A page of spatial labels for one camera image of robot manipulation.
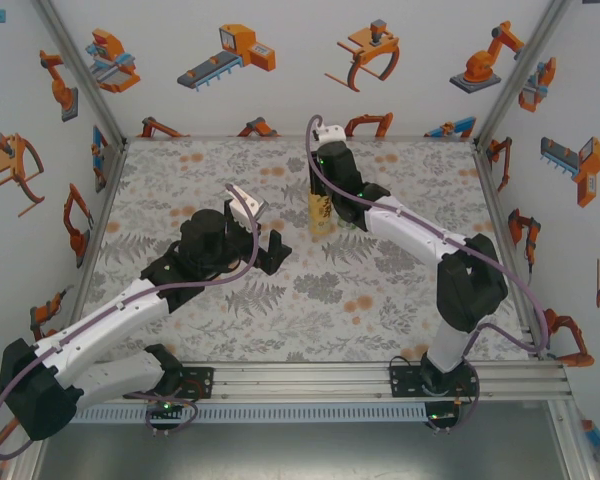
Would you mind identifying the aluminium table edge rail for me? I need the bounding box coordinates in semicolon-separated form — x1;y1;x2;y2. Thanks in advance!
94;360;569;401

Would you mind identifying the yellow label tea bottle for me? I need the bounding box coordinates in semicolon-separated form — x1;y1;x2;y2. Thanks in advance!
306;187;337;237

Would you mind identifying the aluminium frame side rail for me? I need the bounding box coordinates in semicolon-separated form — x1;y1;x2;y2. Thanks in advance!
68;142;130;352
472;142;549;359

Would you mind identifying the aluminium frame post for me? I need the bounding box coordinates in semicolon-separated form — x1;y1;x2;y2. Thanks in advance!
32;0;130;147
473;0;576;147

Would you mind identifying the grey slotted cable duct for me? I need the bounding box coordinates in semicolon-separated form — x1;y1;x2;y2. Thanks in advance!
72;402;429;425

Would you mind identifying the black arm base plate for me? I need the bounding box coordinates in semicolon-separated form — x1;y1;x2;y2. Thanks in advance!
389;364;427;399
177;366;215;401

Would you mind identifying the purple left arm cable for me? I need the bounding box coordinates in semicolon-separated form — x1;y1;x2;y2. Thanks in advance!
0;183;261;461

